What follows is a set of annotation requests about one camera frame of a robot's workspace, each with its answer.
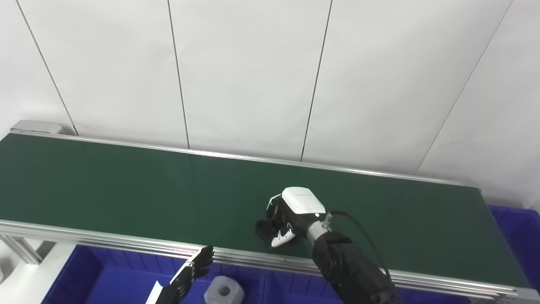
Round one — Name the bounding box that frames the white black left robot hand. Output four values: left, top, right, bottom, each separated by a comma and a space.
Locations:
146, 246, 215, 304

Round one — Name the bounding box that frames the aluminium conveyor leg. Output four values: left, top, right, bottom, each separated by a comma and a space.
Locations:
0, 233, 43, 265

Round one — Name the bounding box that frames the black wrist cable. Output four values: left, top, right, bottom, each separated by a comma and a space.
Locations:
329, 210, 394, 280

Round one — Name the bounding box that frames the green conveyor belt with frame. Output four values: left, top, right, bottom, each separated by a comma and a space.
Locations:
0, 131, 540, 304

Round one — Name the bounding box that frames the grey conveyor end housing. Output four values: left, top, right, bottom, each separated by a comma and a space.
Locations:
10, 120, 65, 135

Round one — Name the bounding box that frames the blue plastic bin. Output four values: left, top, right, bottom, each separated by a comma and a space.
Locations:
487, 205, 540, 293
40, 245, 270, 304
264, 270, 473, 304

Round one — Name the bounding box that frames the white cylindrical plastic part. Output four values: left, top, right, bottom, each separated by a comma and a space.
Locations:
204, 276, 245, 304

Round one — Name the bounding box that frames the black flanged machine part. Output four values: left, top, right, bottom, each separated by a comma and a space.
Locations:
255, 219, 280, 246

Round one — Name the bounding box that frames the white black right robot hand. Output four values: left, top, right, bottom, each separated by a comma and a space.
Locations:
267, 187, 327, 248

